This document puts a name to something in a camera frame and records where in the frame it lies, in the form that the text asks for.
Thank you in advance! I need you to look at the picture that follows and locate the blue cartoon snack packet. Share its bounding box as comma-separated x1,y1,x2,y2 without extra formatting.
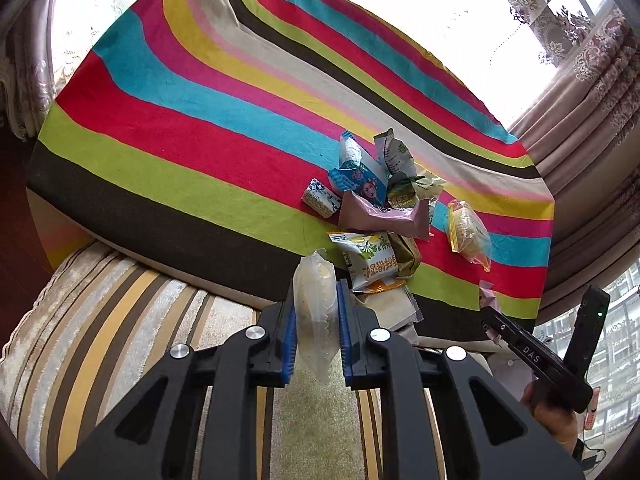
327,130,391,208

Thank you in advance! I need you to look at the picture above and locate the floral lace curtain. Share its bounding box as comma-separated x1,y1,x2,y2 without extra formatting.
50,0,166,91
460,0,631,81

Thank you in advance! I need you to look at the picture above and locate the small blue white packet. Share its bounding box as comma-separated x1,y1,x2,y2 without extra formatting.
301,177,343,218

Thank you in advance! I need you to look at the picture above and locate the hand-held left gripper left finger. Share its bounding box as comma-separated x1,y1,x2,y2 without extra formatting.
55,302,301,480

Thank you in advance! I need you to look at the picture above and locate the person's right hand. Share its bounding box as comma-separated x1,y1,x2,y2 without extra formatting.
520,377,583,448

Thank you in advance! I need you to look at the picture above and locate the brown curtain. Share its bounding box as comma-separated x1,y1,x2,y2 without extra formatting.
507,10,640,321

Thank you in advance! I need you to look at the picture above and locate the clear pale cake packet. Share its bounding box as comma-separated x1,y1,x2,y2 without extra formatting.
292,250,337,381

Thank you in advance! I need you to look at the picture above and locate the mauve patterned curtain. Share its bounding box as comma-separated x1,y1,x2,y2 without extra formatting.
0,0,66,141

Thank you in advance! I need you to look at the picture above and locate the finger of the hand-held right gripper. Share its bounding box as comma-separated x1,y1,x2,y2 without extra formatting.
480,306,521,348

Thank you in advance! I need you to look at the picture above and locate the colourful striped blanket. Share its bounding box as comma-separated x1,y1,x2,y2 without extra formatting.
25,0,556,346

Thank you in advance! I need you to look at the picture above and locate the pale pink small wrapper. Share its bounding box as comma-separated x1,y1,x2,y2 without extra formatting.
477,282,503,346

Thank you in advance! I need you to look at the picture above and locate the pink snack packet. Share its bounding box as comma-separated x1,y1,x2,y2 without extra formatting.
337,192,436,241

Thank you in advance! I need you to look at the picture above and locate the green white snack packet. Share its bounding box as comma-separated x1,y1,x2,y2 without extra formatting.
374,129,417,181

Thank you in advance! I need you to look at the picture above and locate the yellow trimmed clear cake packet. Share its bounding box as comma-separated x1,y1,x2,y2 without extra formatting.
446,200,493,273

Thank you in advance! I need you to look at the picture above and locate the beige striped cushion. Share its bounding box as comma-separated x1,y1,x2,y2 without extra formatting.
0,240,496,480

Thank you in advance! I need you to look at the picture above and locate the olive gold snack packet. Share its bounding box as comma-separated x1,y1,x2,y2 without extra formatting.
387,232,423,281

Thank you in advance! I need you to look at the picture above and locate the clear packet orange trim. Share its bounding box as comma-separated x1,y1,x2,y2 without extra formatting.
355,280,425,333

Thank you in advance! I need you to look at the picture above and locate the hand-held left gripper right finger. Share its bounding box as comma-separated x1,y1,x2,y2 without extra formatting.
336,280,586,480

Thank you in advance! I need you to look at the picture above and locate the black cable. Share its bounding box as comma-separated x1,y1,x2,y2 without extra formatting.
575,440,608,466

